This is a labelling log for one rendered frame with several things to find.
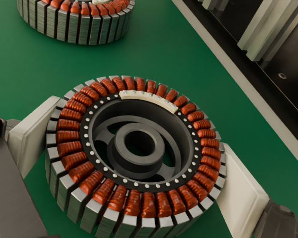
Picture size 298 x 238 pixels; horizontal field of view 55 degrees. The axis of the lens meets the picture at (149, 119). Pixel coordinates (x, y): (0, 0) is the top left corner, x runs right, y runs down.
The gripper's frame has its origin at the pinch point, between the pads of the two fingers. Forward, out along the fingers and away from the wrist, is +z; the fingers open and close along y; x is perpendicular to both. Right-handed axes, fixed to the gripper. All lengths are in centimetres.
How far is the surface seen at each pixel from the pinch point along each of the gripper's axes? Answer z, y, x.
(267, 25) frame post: 12.0, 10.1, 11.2
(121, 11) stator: 11.9, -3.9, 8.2
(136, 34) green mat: 15.6, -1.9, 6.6
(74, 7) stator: 9.4, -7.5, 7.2
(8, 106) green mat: 3.3, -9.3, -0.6
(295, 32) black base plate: 22.9, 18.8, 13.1
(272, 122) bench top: 9.1, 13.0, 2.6
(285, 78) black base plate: 12.1, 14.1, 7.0
